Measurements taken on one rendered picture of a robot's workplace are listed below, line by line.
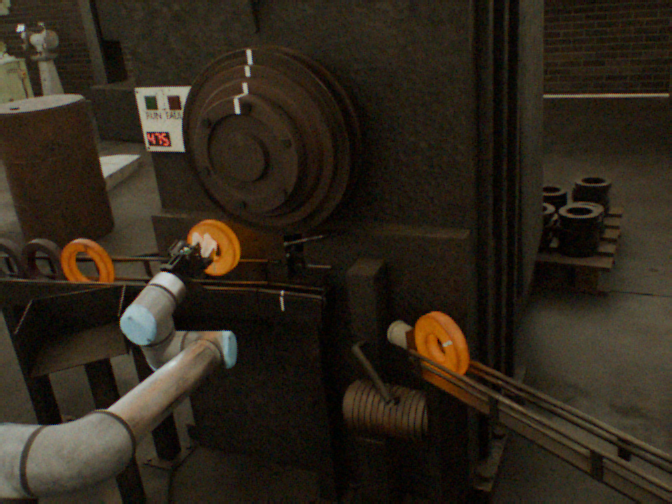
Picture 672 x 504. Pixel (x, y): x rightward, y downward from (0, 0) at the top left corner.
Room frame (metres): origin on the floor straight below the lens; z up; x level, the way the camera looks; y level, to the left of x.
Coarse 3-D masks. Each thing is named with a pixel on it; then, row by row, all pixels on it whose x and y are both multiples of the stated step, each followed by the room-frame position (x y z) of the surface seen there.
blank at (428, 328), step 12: (432, 312) 1.33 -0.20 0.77; (420, 324) 1.33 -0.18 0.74; (432, 324) 1.29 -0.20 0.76; (444, 324) 1.26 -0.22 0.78; (420, 336) 1.33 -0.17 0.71; (432, 336) 1.32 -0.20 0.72; (444, 336) 1.25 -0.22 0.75; (456, 336) 1.24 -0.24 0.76; (420, 348) 1.33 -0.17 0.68; (432, 348) 1.31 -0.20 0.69; (444, 348) 1.25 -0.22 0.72; (456, 348) 1.22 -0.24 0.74; (444, 360) 1.26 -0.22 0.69; (456, 360) 1.22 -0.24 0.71; (468, 360) 1.23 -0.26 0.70; (444, 372) 1.26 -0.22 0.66
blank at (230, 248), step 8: (200, 224) 1.71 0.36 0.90; (208, 224) 1.70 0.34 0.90; (216, 224) 1.70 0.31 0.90; (224, 224) 1.71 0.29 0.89; (192, 232) 1.72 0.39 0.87; (200, 232) 1.71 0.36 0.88; (208, 232) 1.70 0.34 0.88; (216, 232) 1.69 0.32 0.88; (224, 232) 1.68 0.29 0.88; (232, 232) 1.70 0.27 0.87; (216, 240) 1.69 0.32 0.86; (224, 240) 1.68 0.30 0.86; (232, 240) 1.68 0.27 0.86; (224, 248) 1.68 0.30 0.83; (232, 248) 1.67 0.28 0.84; (216, 256) 1.73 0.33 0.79; (224, 256) 1.68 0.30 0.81; (232, 256) 1.67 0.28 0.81; (216, 264) 1.70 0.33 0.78; (224, 264) 1.68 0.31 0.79; (232, 264) 1.67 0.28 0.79; (208, 272) 1.71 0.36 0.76; (216, 272) 1.70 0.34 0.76; (224, 272) 1.68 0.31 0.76
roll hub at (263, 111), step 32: (256, 96) 1.56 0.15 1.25; (224, 128) 1.58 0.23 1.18; (256, 128) 1.54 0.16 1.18; (288, 128) 1.50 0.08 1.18; (224, 160) 1.56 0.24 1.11; (256, 160) 1.52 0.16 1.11; (288, 160) 1.50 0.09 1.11; (224, 192) 1.58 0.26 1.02; (256, 192) 1.55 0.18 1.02; (288, 192) 1.50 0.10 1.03
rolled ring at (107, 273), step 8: (80, 240) 1.97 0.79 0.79; (88, 240) 1.97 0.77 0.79; (64, 248) 1.98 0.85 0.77; (72, 248) 1.96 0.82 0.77; (80, 248) 1.95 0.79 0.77; (88, 248) 1.94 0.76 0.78; (96, 248) 1.94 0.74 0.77; (64, 256) 1.98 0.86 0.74; (72, 256) 1.98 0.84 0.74; (96, 256) 1.93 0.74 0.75; (104, 256) 1.93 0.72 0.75; (64, 264) 1.98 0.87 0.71; (72, 264) 1.99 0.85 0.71; (104, 264) 1.92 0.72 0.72; (112, 264) 1.94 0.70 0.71; (72, 272) 1.98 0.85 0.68; (80, 272) 2.00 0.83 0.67; (104, 272) 1.92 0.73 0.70; (112, 272) 1.93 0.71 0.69; (72, 280) 1.98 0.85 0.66; (80, 280) 1.97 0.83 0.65; (88, 280) 1.98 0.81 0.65; (104, 280) 1.92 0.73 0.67; (112, 280) 1.94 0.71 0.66
